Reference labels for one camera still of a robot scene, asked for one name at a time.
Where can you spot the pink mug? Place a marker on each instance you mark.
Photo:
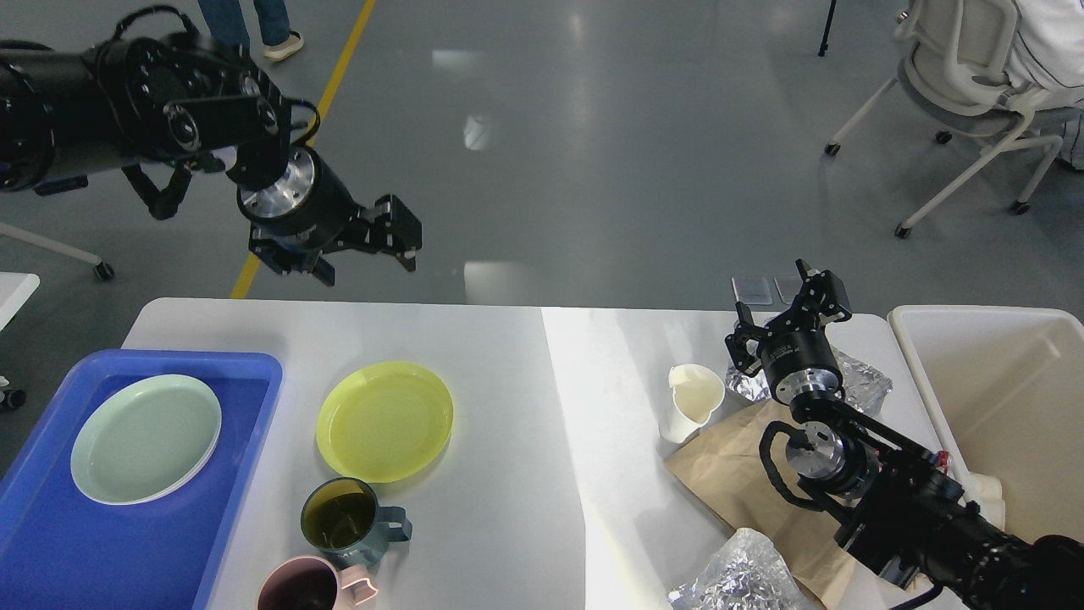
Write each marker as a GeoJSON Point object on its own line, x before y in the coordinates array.
{"type": "Point", "coordinates": [311, 582]}

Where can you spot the pale green plate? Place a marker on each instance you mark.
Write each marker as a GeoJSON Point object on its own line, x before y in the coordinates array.
{"type": "Point", "coordinates": [146, 441]}

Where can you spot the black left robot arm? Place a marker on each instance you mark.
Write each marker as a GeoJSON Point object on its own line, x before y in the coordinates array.
{"type": "Point", "coordinates": [162, 110]}

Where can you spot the chair leg with caster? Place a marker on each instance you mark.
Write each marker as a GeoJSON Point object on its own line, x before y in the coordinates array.
{"type": "Point", "coordinates": [103, 271]}

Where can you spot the white side table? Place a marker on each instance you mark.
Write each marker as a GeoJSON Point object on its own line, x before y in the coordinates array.
{"type": "Point", "coordinates": [16, 289]}

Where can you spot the white office chair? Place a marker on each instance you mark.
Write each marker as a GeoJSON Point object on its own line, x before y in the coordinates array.
{"type": "Point", "coordinates": [955, 72]}

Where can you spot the crumpled foil front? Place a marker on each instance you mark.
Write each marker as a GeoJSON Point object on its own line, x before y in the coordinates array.
{"type": "Point", "coordinates": [747, 573]}

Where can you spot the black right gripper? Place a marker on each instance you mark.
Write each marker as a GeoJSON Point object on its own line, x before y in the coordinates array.
{"type": "Point", "coordinates": [792, 348]}

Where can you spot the black tripod leg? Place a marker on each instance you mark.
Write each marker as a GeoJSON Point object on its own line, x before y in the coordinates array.
{"type": "Point", "coordinates": [824, 43]}

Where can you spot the white plastic bin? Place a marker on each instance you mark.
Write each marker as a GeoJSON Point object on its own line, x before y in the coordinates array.
{"type": "Point", "coordinates": [1000, 390]}

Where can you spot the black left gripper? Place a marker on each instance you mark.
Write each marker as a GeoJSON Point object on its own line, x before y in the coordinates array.
{"type": "Point", "coordinates": [308, 212]}

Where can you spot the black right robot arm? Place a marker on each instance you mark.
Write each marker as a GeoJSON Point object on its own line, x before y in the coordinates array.
{"type": "Point", "coordinates": [899, 514]}

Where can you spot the seated person white shirt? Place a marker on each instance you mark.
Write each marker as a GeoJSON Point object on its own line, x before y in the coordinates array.
{"type": "Point", "coordinates": [1047, 51]}

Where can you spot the blue plastic tray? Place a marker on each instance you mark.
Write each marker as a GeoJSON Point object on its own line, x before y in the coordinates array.
{"type": "Point", "coordinates": [61, 550]}

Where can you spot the dark teal mug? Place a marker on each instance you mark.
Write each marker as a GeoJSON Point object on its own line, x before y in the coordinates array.
{"type": "Point", "coordinates": [344, 520]}

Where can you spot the white paper cup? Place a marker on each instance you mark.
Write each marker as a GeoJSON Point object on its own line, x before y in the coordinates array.
{"type": "Point", "coordinates": [696, 393]}

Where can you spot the brown paper bag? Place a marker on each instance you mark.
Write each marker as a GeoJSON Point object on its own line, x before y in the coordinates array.
{"type": "Point", "coordinates": [722, 467]}

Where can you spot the yellow plastic plate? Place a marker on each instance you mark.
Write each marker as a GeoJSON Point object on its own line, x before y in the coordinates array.
{"type": "Point", "coordinates": [385, 422]}

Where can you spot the crumpled foil near gripper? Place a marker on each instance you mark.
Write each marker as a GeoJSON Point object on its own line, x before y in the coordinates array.
{"type": "Point", "coordinates": [865, 386]}

